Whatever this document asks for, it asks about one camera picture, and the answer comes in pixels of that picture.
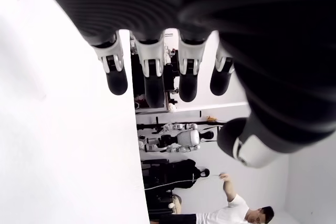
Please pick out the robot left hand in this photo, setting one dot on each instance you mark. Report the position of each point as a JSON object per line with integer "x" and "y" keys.
{"x": 236, "y": 11}

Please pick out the person in dark shorts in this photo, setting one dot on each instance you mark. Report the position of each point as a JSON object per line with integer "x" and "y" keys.
{"x": 231, "y": 213}

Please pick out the white humanoid robot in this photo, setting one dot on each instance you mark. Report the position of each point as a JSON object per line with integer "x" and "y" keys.
{"x": 187, "y": 137}

